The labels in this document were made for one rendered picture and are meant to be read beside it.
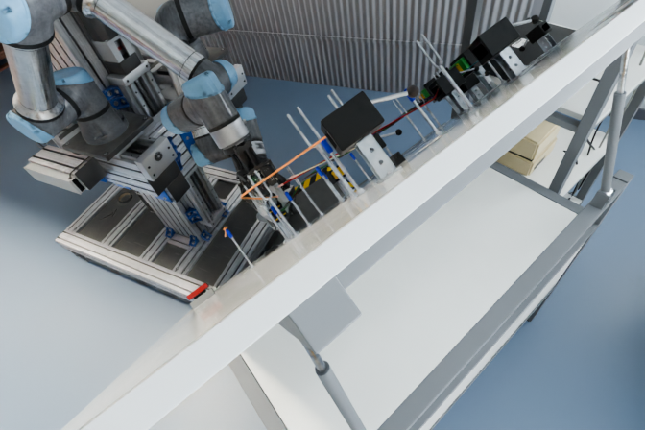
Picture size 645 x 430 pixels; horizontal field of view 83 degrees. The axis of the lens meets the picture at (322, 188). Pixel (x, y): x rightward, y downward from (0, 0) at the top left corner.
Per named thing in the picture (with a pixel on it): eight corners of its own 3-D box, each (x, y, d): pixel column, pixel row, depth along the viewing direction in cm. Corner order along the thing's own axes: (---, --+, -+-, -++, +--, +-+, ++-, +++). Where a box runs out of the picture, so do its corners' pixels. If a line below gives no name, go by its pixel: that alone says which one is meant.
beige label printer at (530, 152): (462, 148, 168) (468, 113, 153) (488, 125, 176) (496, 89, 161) (527, 179, 151) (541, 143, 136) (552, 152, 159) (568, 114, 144)
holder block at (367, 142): (458, 127, 37) (406, 58, 38) (370, 190, 37) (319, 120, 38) (443, 135, 42) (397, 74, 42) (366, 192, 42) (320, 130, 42)
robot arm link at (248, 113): (255, 113, 112) (252, 102, 103) (265, 146, 110) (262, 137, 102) (230, 119, 111) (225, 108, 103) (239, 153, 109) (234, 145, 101)
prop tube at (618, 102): (594, 199, 98) (609, 94, 81) (599, 194, 99) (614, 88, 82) (608, 203, 96) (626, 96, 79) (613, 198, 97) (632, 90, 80)
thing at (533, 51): (469, 69, 139) (472, 53, 135) (523, 33, 152) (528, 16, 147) (556, 101, 120) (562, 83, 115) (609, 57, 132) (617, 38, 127)
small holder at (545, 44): (536, 59, 89) (520, 39, 90) (564, 39, 82) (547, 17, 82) (525, 67, 88) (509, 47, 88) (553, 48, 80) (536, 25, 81)
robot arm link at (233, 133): (206, 132, 80) (238, 114, 83) (218, 151, 82) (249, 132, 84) (212, 133, 74) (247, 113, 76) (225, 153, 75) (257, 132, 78)
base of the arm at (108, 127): (76, 140, 126) (57, 117, 119) (107, 114, 135) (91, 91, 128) (106, 148, 121) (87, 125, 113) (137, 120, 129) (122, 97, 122)
